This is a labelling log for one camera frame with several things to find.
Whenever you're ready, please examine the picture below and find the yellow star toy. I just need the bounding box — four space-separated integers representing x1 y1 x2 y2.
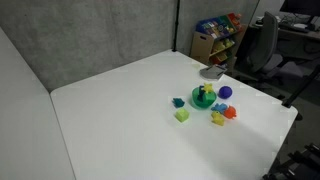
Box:
203 83 213 93

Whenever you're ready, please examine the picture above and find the teal toy on table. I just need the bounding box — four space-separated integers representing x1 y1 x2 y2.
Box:
172 98 185 108

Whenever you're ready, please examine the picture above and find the light green block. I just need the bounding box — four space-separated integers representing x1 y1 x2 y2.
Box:
175 108 189 122

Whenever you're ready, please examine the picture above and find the dark blue toy in bowl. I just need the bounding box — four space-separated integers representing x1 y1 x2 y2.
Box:
197 85 205 102

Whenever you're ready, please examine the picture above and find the green plastic bowl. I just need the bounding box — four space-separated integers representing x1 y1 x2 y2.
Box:
192 86 217 109

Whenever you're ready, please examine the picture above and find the yellow animal toy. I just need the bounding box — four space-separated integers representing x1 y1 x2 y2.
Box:
211 111 224 126

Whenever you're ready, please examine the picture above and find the light blue toy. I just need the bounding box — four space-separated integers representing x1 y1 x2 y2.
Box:
211 103 228 113

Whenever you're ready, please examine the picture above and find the wooden toy shelf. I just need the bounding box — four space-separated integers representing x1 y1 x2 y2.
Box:
190 13 247 71

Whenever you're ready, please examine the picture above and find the orange toy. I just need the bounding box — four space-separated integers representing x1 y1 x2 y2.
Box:
223 106 236 119

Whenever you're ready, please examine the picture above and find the black tripod pole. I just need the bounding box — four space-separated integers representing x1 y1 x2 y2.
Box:
172 0 181 52

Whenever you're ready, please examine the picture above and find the purple blue ball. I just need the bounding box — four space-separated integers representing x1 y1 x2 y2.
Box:
218 86 233 99

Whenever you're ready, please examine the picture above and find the grey office chair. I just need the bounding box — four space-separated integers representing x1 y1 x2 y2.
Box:
236 11 303 86

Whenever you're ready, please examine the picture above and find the black stand at right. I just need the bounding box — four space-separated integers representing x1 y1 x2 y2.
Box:
282 65 320 108

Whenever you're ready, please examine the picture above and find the desk with monitor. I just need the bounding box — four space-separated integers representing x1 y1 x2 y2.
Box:
244 0 320 61

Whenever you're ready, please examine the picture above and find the grey metal mount plate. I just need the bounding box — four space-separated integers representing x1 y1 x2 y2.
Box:
199 65 227 80

